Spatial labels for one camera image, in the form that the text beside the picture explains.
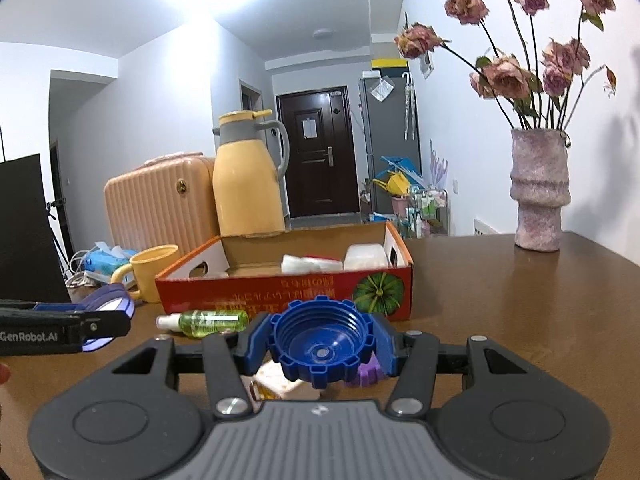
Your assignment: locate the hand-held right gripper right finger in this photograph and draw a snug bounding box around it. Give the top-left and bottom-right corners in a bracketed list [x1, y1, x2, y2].
[372, 316, 543, 420]

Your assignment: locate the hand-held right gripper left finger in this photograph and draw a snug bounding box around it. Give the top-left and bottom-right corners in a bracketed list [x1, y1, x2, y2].
[95, 317, 273, 420]

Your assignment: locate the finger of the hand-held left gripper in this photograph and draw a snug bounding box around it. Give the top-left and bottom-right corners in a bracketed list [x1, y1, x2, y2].
[75, 310, 132, 351]
[0, 300, 83, 317]

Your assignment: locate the purple notched cap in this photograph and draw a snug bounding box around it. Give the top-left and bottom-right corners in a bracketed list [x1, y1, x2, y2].
[344, 352, 383, 388]

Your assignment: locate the blue clear round lid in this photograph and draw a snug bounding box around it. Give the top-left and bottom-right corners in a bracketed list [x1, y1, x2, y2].
[82, 283, 135, 352]

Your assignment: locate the blue notched cap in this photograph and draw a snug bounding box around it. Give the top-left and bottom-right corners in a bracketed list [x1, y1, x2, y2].
[265, 297, 377, 390]

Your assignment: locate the red cardboard box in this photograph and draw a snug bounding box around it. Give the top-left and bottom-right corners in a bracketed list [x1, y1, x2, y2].
[154, 221, 415, 322]

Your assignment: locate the white translucent container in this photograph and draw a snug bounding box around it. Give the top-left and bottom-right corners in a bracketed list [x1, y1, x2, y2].
[343, 243, 390, 271]

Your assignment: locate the green spray bottle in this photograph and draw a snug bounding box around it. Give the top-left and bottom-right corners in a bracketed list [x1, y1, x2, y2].
[156, 310, 250, 337]

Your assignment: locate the blue tissue pack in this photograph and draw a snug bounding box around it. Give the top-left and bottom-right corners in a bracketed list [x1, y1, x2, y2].
[82, 242, 138, 276]

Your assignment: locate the yellow mug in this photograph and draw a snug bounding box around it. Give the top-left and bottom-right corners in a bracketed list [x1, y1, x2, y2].
[110, 245, 180, 304]

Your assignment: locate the black paper bag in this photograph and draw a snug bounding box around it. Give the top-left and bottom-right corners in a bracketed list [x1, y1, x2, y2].
[0, 154, 72, 306]

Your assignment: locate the black tripod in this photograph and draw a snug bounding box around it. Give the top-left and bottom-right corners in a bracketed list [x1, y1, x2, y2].
[46, 199, 70, 273]

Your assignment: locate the peach ribbed suitcase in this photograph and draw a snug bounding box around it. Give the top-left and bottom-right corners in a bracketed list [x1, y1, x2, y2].
[103, 152, 221, 258]

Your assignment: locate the yellow thermos jug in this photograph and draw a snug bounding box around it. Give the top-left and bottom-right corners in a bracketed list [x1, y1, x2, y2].
[211, 110, 291, 238]

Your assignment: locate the dark brown door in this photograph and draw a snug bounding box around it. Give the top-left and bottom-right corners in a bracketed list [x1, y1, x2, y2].
[276, 86, 357, 218]

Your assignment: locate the yellow watering can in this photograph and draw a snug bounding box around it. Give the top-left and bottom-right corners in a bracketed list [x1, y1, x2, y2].
[372, 170, 411, 196]

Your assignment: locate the purple feather decoration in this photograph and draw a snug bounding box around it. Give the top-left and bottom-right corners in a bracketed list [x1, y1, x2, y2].
[429, 140, 450, 191]

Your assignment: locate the grey refrigerator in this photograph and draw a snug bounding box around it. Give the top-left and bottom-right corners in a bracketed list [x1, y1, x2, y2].
[358, 71, 422, 223]

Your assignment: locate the pink textured vase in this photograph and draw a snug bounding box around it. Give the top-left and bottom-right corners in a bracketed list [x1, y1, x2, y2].
[510, 128, 571, 252]

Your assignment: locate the white folded umbrella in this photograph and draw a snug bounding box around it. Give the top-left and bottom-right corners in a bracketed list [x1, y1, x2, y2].
[401, 72, 418, 141]

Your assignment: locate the grey side door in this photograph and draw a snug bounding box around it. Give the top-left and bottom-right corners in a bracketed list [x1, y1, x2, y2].
[239, 80, 264, 111]

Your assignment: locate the clear plastic bag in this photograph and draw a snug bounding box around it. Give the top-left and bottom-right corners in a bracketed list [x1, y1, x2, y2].
[367, 77, 396, 102]

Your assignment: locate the yellow and black box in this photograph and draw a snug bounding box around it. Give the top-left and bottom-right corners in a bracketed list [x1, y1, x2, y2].
[371, 56, 410, 77]

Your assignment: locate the bunch of dried roses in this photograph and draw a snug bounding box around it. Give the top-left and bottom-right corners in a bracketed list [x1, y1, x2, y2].
[394, 0, 618, 131]

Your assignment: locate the bundle of cables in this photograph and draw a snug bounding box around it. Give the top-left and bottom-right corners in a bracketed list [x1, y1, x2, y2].
[65, 250, 96, 288]

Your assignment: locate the wire rack with bottles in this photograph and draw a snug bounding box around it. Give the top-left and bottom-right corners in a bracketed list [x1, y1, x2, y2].
[397, 187, 448, 238]

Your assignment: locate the blue folded plastic frame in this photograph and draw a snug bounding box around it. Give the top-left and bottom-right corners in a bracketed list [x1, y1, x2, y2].
[380, 155, 423, 181]

